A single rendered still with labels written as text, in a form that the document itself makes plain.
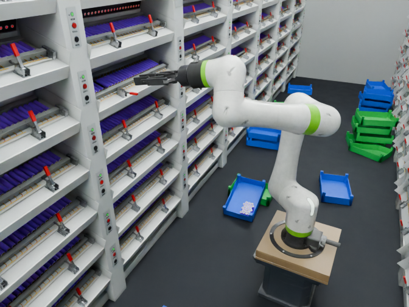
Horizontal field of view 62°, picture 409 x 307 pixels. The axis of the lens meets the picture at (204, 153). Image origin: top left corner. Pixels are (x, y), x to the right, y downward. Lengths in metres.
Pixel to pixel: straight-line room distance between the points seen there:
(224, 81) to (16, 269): 0.92
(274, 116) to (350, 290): 1.13
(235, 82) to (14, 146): 0.71
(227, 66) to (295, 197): 0.69
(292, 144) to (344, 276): 0.86
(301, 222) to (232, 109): 0.68
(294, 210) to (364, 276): 0.72
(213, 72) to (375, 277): 1.46
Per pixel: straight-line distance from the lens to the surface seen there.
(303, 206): 1.51
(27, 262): 1.36
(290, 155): 1.56
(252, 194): 2.39
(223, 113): 1.09
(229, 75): 1.11
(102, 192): 1.48
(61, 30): 1.22
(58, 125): 1.27
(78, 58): 1.26
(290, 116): 1.23
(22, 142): 1.19
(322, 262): 1.63
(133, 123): 1.68
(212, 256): 2.03
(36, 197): 1.28
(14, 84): 1.11
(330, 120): 1.34
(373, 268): 2.18
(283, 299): 1.84
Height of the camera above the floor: 1.46
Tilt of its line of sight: 29 degrees down
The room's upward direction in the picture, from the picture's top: straight up
